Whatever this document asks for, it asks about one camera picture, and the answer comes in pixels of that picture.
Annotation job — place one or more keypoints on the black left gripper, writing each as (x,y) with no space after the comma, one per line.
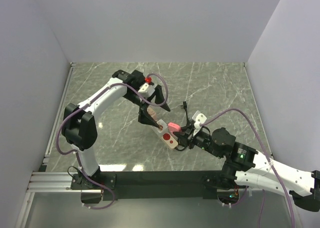
(144,116)

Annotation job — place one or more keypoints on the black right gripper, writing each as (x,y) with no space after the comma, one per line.
(190,140)

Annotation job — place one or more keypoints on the pink cube socket adapter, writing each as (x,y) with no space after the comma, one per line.
(152,113)

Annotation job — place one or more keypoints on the pink plug adapter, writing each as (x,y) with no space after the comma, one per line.
(172,127)

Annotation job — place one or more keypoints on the beige power strip red sockets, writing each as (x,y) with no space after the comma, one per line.
(168,140)

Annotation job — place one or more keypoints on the white cube socket adapter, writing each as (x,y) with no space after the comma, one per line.
(161,129)

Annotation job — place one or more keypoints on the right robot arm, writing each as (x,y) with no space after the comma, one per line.
(246,166)

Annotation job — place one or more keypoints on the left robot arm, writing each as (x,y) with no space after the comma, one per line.
(78,132)

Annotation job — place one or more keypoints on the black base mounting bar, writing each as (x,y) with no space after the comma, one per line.
(155,184)

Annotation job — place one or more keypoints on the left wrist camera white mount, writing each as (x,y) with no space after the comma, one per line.
(147,89)

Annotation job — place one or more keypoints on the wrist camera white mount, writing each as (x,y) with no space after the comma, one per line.
(147,89)
(198,120)

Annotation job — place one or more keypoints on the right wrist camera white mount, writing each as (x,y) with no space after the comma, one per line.
(198,120)

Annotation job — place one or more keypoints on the aluminium frame rail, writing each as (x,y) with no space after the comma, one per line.
(46,181)

